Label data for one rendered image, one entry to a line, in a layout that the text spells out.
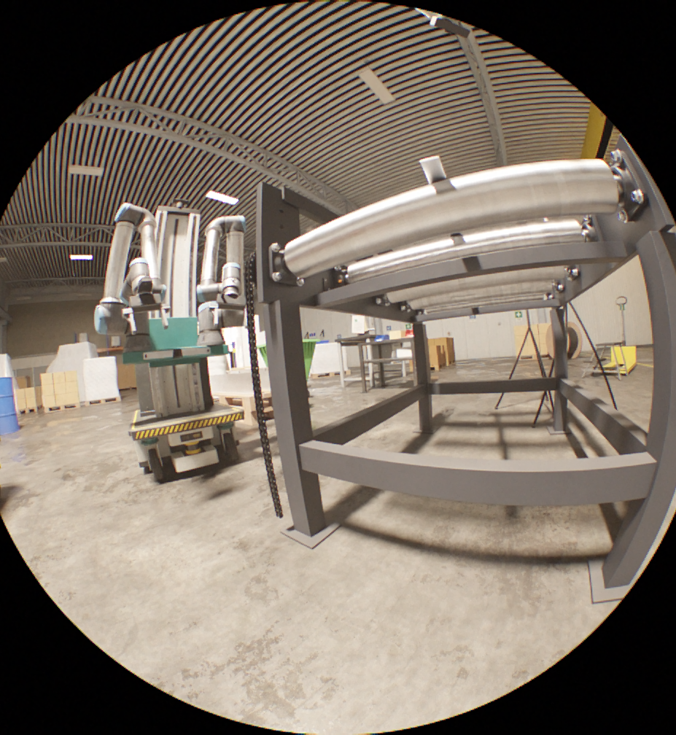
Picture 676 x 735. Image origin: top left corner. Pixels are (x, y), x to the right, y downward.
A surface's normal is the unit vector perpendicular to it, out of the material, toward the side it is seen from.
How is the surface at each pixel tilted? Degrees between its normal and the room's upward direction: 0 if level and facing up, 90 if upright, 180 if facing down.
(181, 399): 90
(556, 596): 0
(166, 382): 90
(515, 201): 138
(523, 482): 90
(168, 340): 90
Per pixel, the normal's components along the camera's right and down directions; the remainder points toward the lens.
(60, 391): 0.84, -0.07
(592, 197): -0.33, 0.80
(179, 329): 0.69, -0.04
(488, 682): -0.10, -0.99
